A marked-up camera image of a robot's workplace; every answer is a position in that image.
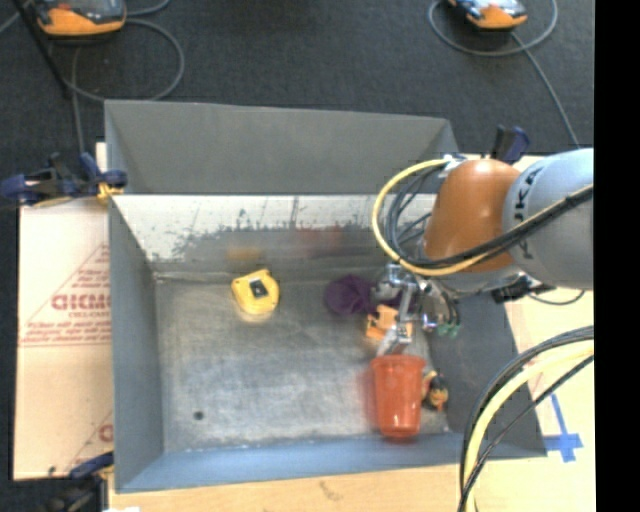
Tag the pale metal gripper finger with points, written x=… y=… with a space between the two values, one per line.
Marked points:
x=404 y=335
x=389 y=342

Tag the small orange box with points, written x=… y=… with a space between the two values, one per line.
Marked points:
x=380 y=322

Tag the orange plastic cup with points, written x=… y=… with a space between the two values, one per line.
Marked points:
x=397 y=395

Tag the purple cloth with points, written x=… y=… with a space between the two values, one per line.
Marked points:
x=347 y=295

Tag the black and yellow toy figure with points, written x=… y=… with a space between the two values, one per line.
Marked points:
x=437 y=392

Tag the grey metal bin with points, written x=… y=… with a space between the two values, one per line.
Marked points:
x=260 y=360

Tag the yellow tape measure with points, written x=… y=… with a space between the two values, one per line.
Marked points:
x=255 y=292

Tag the brown cardboard board red print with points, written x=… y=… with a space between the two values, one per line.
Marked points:
x=60 y=350

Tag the black cylinder on white bracket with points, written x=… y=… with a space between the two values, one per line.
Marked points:
x=512 y=290

